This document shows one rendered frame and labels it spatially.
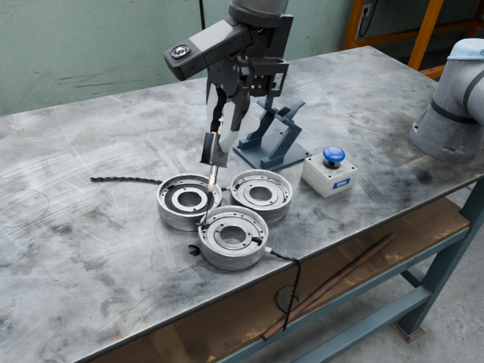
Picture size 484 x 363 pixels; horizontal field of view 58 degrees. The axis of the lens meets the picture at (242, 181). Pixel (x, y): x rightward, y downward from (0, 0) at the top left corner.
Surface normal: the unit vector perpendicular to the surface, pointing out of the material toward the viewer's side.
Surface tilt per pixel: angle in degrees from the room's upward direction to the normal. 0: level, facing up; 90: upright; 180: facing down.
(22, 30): 90
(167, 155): 0
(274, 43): 91
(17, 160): 0
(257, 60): 8
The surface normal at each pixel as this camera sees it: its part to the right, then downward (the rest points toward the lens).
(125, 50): 0.53, 0.58
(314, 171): -0.84, 0.28
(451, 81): -0.98, 0.09
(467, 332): 0.09, -0.77
